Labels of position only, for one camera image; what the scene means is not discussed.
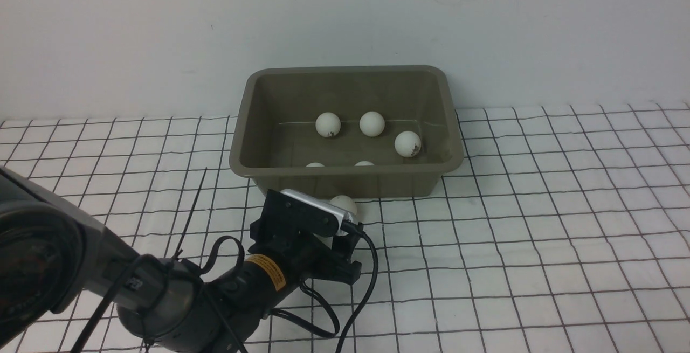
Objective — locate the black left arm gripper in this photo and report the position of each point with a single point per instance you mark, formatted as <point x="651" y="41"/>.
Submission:
<point x="273" y="270"/>

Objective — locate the white ping-pong ball red logo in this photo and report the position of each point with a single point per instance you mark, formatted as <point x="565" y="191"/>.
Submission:
<point x="344" y="202"/>

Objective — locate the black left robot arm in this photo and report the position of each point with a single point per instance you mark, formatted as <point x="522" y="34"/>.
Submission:
<point x="52" y="250"/>

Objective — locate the olive green plastic bin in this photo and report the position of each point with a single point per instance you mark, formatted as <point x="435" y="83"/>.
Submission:
<point x="275" y="135"/>

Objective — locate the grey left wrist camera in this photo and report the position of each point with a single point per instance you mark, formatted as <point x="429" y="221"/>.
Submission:
<point x="289" y="213"/>

